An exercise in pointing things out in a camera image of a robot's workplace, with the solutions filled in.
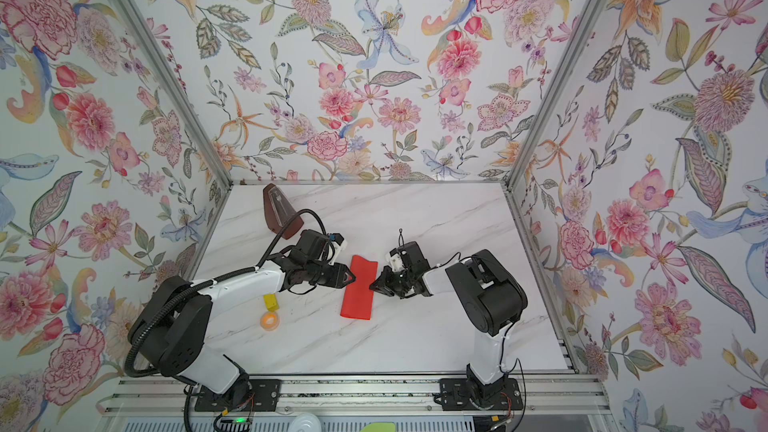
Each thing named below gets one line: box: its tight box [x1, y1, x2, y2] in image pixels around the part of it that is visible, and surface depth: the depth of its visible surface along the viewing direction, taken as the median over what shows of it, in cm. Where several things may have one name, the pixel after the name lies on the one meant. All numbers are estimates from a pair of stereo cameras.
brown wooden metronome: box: [263, 183, 304, 240], surface depth 100 cm
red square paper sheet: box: [340, 255, 378, 321], surface depth 91 cm
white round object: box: [288, 412, 322, 432], surface depth 67 cm
